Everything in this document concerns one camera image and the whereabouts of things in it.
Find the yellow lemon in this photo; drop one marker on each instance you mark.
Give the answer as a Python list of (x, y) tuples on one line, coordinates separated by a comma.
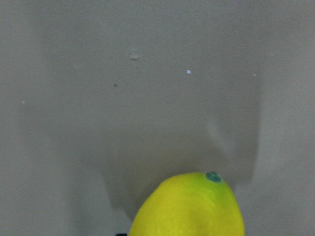
[(193, 204)]

